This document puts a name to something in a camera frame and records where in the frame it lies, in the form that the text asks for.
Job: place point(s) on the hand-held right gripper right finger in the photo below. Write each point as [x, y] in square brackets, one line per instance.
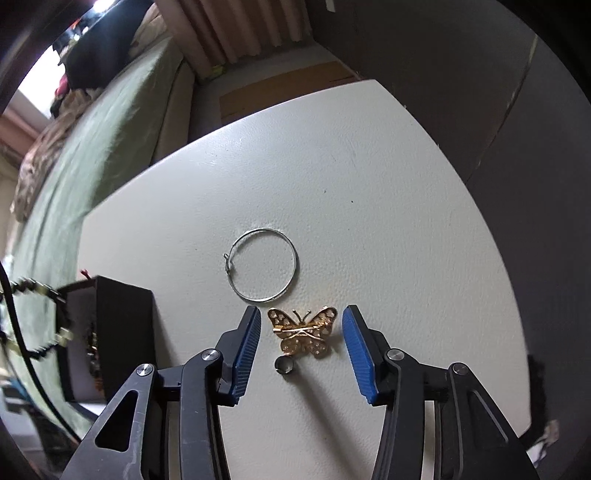
[358, 355]

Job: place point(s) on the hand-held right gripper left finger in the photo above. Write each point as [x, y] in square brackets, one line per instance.
[244, 350]

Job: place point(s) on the gold butterfly brooch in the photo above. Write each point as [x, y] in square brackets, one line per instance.
[300, 337]

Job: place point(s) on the black box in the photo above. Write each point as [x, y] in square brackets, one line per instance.
[124, 332]

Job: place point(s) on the thin silver hoop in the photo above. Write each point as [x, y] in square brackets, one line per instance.
[297, 265]

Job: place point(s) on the white square table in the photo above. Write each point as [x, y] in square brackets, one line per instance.
[369, 207]

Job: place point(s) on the brown cardboard floor mat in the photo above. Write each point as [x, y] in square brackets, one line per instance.
[286, 92]

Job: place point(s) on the dark grey wardrobe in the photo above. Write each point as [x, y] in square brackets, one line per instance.
[461, 92]

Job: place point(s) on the beige crumpled blanket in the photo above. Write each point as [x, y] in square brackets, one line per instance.
[39, 152]

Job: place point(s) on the red and pink clothes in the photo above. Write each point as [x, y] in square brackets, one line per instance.
[61, 86]

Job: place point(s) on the wide pink curtain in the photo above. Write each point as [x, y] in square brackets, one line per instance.
[231, 27]

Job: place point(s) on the pile of dark clothes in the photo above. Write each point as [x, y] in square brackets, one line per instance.
[101, 50]

